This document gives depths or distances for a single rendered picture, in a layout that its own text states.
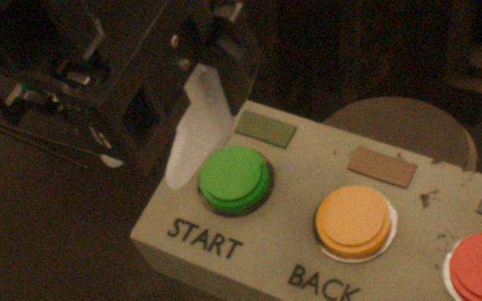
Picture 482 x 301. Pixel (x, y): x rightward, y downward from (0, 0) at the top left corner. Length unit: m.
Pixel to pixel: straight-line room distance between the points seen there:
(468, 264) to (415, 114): 0.25
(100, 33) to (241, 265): 0.21
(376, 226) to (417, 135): 0.21
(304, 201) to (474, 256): 0.10
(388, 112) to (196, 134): 0.31
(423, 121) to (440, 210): 0.20
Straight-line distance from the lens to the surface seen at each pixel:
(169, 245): 0.52
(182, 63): 0.37
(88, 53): 0.34
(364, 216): 0.50
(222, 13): 0.38
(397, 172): 0.52
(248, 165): 0.52
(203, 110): 0.42
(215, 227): 0.52
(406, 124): 0.70
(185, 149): 0.42
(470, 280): 0.48
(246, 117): 0.55
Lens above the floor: 0.96
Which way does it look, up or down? 41 degrees down
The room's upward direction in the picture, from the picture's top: 4 degrees counter-clockwise
